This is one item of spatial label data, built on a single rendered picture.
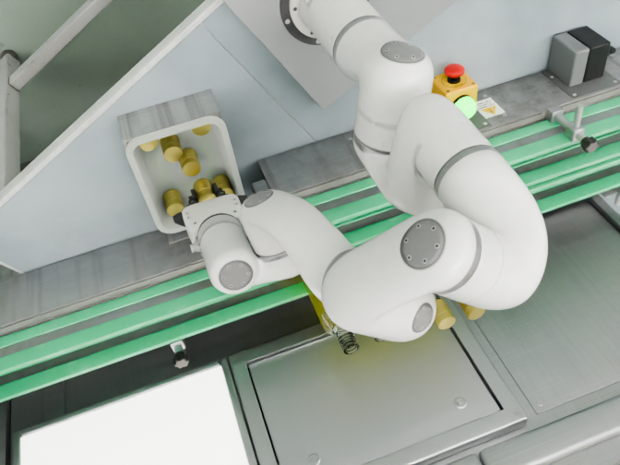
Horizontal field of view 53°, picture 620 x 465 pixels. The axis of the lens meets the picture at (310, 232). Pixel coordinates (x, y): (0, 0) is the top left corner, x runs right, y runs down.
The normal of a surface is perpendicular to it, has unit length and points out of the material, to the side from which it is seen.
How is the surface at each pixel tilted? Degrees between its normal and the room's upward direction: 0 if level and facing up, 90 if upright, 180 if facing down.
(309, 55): 3
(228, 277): 16
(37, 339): 90
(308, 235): 66
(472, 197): 50
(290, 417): 90
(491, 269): 29
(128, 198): 0
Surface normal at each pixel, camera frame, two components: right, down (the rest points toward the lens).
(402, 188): -0.65, 0.49
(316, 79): 0.34, 0.68
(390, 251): -0.73, -0.32
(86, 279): -0.12, -0.69
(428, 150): -0.82, -0.13
